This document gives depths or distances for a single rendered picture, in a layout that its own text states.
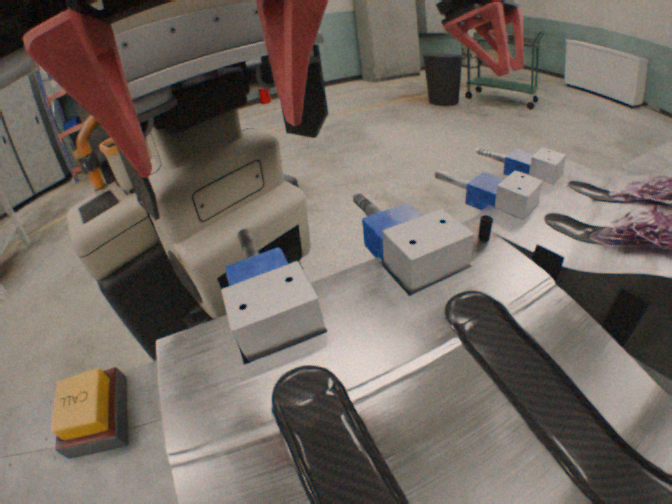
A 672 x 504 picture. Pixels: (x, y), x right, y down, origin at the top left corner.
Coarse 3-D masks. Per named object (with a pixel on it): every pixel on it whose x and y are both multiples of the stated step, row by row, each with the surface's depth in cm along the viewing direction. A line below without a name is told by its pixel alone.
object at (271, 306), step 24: (240, 240) 27; (240, 264) 23; (264, 264) 23; (288, 264) 20; (240, 288) 19; (264, 288) 19; (288, 288) 19; (312, 288) 18; (240, 312) 18; (264, 312) 17; (288, 312) 18; (312, 312) 18; (240, 336) 17; (264, 336) 18; (288, 336) 19; (312, 336) 19
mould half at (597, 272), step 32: (544, 192) 35; (576, 192) 34; (512, 224) 31; (544, 224) 30; (608, 224) 27; (576, 256) 25; (608, 256) 23; (640, 256) 20; (576, 288) 25; (608, 288) 22; (640, 288) 19; (640, 320) 20; (640, 352) 21
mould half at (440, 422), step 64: (512, 256) 22; (384, 320) 19; (576, 320) 17; (192, 384) 17; (256, 384) 17; (384, 384) 16; (448, 384) 16; (576, 384) 14; (640, 384) 13; (192, 448) 14; (256, 448) 14; (384, 448) 14; (448, 448) 13; (512, 448) 13; (640, 448) 10
